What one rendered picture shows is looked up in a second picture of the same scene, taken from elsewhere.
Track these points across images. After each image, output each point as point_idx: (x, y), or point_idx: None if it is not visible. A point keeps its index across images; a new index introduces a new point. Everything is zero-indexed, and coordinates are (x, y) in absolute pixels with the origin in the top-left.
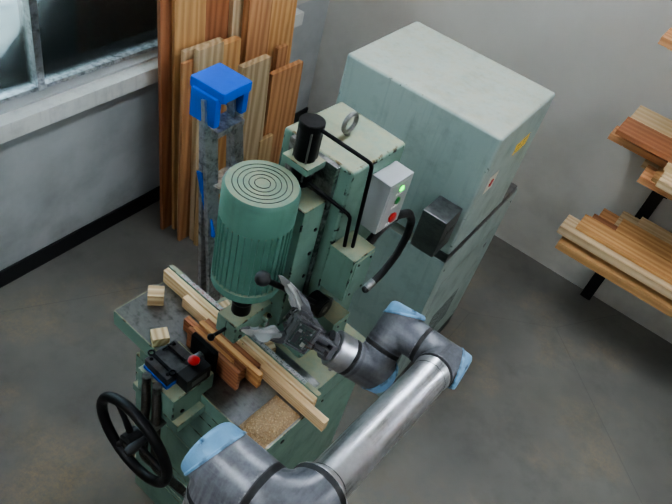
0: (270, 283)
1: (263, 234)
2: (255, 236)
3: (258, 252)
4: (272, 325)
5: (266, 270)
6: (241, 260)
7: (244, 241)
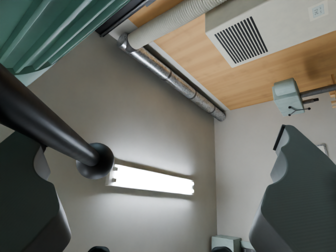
0: (87, 163)
1: (20, 80)
2: (39, 72)
3: (47, 47)
4: (262, 199)
5: (46, 6)
6: (101, 23)
7: (66, 53)
